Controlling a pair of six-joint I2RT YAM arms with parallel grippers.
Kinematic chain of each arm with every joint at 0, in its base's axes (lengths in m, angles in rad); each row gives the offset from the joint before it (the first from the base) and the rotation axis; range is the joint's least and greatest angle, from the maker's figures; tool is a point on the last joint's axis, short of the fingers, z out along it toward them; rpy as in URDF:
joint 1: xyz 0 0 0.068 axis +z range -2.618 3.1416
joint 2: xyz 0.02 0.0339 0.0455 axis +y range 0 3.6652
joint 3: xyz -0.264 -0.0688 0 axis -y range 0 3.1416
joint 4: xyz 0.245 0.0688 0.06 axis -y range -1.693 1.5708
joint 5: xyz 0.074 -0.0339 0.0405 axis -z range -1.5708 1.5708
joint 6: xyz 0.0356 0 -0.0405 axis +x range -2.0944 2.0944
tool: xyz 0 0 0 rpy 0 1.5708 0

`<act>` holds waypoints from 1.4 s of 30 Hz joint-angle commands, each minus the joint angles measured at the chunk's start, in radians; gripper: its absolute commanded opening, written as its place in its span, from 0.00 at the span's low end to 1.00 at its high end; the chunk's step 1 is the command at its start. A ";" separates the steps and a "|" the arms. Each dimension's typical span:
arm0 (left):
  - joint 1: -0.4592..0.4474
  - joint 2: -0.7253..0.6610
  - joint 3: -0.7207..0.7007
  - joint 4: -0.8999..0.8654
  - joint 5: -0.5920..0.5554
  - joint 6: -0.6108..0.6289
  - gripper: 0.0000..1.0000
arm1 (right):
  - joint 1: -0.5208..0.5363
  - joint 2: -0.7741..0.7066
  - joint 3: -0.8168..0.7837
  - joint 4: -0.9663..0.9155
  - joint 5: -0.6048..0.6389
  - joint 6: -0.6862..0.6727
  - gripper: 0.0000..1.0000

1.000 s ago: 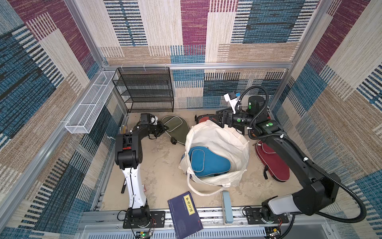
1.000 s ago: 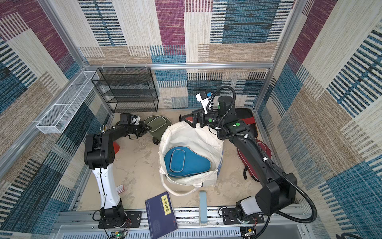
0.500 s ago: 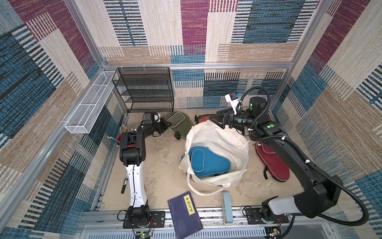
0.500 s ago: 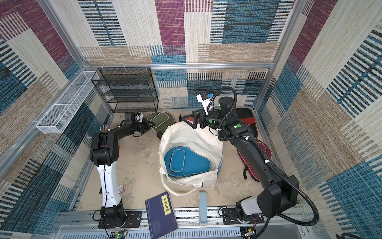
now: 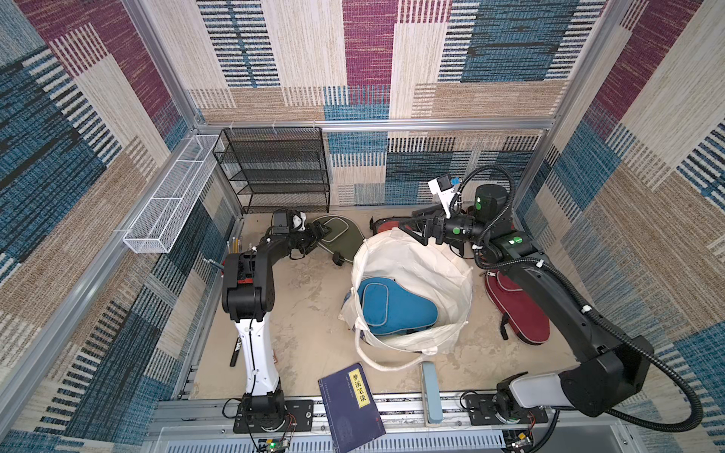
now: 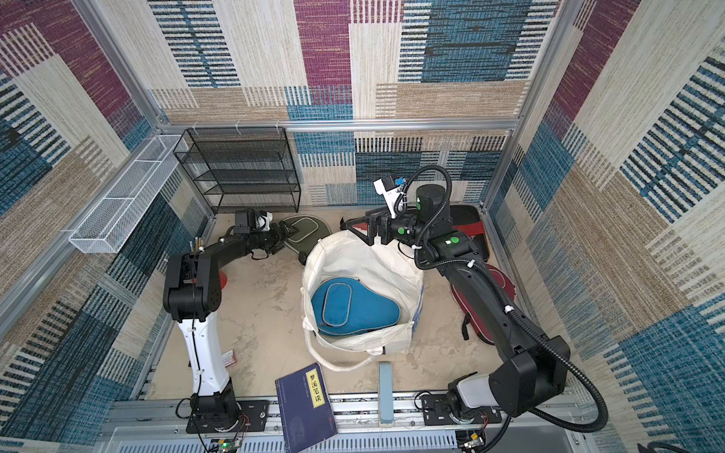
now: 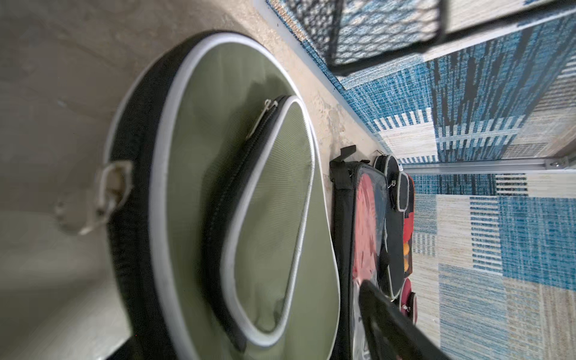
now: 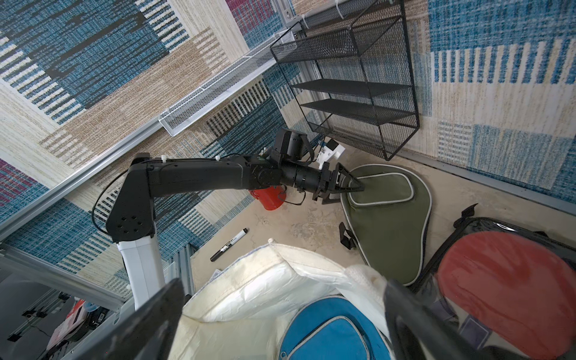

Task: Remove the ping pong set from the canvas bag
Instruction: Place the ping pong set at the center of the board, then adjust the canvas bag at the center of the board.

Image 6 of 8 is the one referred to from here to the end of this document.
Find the white canvas tote bag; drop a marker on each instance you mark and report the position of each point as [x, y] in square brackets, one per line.
[385, 270]

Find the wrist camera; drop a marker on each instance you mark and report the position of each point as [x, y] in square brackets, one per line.
[392, 191]
[263, 220]

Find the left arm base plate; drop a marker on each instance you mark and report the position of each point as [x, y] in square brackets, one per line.
[248, 416]

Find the olive green paddle cover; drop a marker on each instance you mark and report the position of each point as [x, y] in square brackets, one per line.
[305, 232]

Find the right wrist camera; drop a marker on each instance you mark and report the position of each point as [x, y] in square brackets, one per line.
[392, 191]

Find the black wire mesh shelf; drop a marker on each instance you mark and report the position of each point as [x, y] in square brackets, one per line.
[236, 168]

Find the light blue eraser block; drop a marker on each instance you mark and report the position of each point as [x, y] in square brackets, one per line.
[386, 394]

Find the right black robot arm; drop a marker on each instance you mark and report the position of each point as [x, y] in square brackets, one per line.
[534, 366]

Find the blue paddle cover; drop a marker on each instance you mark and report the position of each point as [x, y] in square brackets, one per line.
[345, 307]

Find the white wire mesh basket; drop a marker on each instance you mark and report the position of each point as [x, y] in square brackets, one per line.
[107, 227]

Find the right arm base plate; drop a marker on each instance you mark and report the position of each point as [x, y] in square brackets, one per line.
[438, 410]

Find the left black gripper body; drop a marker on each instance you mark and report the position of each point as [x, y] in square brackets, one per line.
[276, 236]

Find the maroon paddle cover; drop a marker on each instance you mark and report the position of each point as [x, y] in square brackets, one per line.
[483, 310]

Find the small red white card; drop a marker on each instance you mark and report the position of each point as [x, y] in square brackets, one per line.
[229, 358]

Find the dark blue book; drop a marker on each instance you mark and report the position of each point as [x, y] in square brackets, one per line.
[307, 416]

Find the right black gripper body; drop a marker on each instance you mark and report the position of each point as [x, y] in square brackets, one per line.
[374, 227]

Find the black red mesh case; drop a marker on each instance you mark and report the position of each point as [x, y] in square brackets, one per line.
[467, 219]

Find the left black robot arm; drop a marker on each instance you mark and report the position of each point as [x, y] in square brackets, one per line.
[193, 294]

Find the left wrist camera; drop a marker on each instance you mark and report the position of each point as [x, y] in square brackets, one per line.
[263, 220]

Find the red pencil cup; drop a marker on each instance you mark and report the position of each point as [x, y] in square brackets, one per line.
[223, 279]

